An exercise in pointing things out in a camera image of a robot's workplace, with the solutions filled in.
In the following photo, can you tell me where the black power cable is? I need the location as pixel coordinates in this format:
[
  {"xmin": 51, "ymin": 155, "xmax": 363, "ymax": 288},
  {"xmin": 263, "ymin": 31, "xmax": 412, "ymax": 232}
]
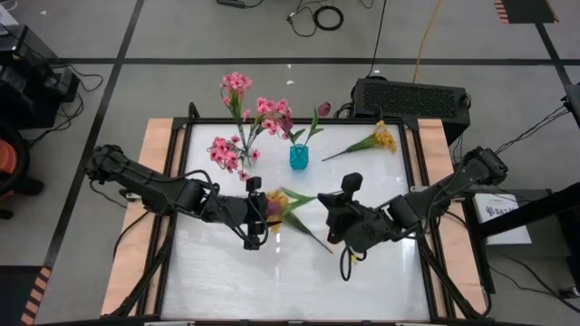
[{"xmin": 364, "ymin": 0, "xmax": 388, "ymax": 79}]

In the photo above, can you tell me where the dark pink artificial tulip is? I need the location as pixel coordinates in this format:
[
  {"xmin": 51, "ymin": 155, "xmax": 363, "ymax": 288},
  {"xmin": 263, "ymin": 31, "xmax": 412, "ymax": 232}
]
[
  {"xmin": 298, "ymin": 101, "xmax": 333, "ymax": 149},
  {"xmin": 280, "ymin": 115, "xmax": 308, "ymax": 149}
]

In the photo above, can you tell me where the black perforated computer case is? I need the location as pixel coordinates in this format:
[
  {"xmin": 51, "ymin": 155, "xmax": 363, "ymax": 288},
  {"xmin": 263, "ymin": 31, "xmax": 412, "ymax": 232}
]
[{"xmin": 352, "ymin": 76, "xmax": 472, "ymax": 147}]

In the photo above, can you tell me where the black metal stand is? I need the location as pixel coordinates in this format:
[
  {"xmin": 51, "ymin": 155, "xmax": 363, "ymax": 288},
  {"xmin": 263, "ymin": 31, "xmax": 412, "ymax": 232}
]
[{"xmin": 461, "ymin": 178, "xmax": 580, "ymax": 295}]

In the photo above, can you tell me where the light wooden side board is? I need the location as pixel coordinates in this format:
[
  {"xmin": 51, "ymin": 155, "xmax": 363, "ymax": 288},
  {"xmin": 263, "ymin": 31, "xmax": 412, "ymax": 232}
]
[
  {"xmin": 404, "ymin": 117, "xmax": 489, "ymax": 319},
  {"xmin": 100, "ymin": 117, "xmax": 188, "ymax": 317}
]

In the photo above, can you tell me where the pale orange-yellow flower bunch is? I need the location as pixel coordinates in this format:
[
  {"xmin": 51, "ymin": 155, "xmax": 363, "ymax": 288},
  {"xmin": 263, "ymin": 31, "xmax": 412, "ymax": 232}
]
[{"xmin": 321, "ymin": 119, "xmax": 399, "ymax": 163}]

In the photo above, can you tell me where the black floor mat striped edge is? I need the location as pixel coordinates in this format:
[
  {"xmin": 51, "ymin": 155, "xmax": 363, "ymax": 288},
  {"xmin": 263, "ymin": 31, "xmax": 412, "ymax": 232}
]
[
  {"xmin": 0, "ymin": 265, "xmax": 53, "ymax": 326},
  {"xmin": 492, "ymin": 0, "xmax": 560, "ymax": 25}
]

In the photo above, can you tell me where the yellow extension cable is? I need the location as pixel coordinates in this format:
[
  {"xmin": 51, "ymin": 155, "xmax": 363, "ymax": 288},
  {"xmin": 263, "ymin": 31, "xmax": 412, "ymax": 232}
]
[{"xmin": 411, "ymin": 0, "xmax": 443, "ymax": 85}]

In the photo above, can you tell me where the orange shop vacuum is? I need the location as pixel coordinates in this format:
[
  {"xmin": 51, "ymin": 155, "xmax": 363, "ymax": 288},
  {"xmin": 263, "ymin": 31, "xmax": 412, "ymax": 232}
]
[{"xmin": 0, "ymin": 120, "xmax": 45, "ymax": 222}]

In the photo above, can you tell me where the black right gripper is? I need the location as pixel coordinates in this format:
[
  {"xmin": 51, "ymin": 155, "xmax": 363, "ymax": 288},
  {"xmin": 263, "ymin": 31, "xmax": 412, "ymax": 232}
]
[{"xmin": 316, "ymin": 171, "xmax": 396, "ymax": 254}]

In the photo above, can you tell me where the black cable coil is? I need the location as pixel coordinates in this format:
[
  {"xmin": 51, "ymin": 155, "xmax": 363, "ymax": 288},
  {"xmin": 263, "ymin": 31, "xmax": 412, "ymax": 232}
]
[{"xmin": 313, "ymin": 5, "xmax": 345, "ymax": 33}]

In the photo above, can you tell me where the blue glass vase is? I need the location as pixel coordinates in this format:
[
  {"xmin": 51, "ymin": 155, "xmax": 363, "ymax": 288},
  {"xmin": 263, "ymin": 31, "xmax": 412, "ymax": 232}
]
[{"xmin": 289, "ymin": 143, "xmax": 310, "ymax": 172}]

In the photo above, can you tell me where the pink artificial flower bunch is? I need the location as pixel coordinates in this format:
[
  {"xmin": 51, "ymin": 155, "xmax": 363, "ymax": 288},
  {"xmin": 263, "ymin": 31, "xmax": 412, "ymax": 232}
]
[
  {"xmin": 246, "ymin": 96, "xmax": 295, "ymax": 153},
  {"xmin": 219, "ymin": 71, "xmax": 254, "ymax": 155},
  {"xmin": 207, "ymin": 134, "xmax": 263, "ymax": 183}
]

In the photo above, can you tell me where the purple yellow flower stem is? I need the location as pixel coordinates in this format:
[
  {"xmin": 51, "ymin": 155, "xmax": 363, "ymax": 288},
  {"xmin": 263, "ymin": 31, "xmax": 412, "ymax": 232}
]
[{"xmin": 266, "ymin": 186, "xmax": 335, "ymax": 254}]

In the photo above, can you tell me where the yellow veined flower bunch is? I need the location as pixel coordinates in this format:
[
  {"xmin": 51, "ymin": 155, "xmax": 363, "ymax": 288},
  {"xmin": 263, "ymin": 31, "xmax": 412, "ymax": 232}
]
[{"xmin": 266, "ymin": 188, "xmax": 291, "ymax": 235}]

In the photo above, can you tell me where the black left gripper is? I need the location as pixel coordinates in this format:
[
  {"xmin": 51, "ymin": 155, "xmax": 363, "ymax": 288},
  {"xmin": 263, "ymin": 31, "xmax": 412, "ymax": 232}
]
[{"xmin": 234, "ymin": 176, "xmax": 273, "ymax": 251}]

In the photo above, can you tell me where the black equipment rack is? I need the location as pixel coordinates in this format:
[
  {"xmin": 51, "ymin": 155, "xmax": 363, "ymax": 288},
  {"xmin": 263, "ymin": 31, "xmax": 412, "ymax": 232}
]
[{"xmin": 0, "ymin": 24, "xmax": 82, "ymax": 130}]

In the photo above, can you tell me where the black aluminium table frame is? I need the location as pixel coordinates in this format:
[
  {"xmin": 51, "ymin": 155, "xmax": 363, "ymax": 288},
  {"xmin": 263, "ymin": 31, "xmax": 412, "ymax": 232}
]
[{"xmin": 108, "ymin": 101, "xmax": 493, "ymax": 326}]

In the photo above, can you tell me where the white printed sheet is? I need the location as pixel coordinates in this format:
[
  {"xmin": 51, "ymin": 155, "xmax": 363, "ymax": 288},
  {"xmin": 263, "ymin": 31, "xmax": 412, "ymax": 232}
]
[{"xmin": 472, "ymin": 192, "xmax": 534, "ymax": 246}]

